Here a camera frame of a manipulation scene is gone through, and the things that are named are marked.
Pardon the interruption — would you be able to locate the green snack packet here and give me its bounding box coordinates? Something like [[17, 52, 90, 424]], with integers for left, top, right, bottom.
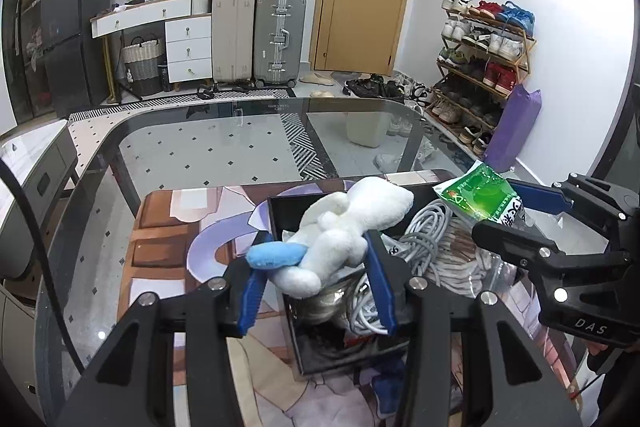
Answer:
[[432, 160, 538, 233]]

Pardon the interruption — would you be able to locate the white plush rabbit toy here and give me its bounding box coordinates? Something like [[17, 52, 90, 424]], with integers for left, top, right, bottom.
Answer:
[[247, 177, 416, 299]]

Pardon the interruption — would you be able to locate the striped rope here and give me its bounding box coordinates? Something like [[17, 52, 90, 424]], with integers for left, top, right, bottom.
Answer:
[[435, 217, 521, 300]]

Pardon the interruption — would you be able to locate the beige suitcase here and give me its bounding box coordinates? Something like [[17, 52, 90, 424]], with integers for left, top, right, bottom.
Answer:
[[211, 0, 257, 85]]

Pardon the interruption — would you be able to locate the grey white sneaker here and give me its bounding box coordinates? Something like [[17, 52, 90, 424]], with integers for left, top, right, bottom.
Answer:
[[374, 142, 436, 172]]

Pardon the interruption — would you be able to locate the black cable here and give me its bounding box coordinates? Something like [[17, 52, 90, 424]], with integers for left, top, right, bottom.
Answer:
[[0, 157, 86, 370]]

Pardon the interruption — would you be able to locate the black white patterned rug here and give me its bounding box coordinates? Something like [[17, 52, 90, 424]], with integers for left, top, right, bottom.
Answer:
[[67, 87, 331, 180]]

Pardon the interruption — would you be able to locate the printed table mat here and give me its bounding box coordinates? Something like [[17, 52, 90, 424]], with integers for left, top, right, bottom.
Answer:
[[117, 169, 583, 427]]

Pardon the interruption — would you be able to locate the silver suitcase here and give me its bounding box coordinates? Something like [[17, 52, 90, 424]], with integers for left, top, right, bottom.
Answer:
[[252, 0, 307, 88]]

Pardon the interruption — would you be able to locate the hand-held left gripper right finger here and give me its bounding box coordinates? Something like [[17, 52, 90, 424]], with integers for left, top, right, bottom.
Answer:
[[364, 229, 583, 427]]

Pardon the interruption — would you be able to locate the pale rope coil bag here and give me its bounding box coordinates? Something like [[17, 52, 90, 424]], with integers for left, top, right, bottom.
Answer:
[[345, 199, 453, 338]]

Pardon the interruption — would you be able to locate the wicker basket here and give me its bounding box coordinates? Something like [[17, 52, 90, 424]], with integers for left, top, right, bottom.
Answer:
[[122, 36, 166, 96]]

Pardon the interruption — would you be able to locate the white plastic container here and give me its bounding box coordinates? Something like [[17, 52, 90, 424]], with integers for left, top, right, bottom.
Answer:
[[346, 104, 390, 148]]

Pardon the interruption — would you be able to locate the wooden shoe rack with shoes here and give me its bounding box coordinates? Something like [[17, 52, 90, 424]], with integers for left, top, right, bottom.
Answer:
[[437, 0, 536, 155]]

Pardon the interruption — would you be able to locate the heap of dark sandals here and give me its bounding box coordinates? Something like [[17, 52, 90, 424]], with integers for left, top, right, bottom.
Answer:
[[345, 74, 436, 105]]

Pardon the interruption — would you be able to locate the purple bag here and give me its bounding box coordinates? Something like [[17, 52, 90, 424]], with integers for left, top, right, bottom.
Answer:
[[482, 83, 542, 172]]

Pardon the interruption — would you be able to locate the dark glass cabinet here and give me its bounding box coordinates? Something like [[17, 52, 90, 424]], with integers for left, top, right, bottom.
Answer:
[[0, 0, 56, 128]]

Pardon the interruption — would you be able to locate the grey refrigerator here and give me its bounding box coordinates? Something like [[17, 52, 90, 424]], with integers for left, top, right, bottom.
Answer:
[[41, 0, 117, 118]]

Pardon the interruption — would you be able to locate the white dresser desk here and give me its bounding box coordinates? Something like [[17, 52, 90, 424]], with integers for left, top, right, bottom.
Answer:
[[90, 0, 213, 102]]

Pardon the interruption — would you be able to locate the black storage box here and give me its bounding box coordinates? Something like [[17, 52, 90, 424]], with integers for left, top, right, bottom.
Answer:
[[265, 181, 501, 380]]

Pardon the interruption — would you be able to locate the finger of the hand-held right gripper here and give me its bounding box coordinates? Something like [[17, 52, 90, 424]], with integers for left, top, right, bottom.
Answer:
[[471, 219, 563, 278], [507, 179, 576, 215]]

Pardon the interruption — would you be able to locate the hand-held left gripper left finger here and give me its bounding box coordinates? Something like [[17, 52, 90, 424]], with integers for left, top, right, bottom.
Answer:
[[47, 232, 273, 427]]

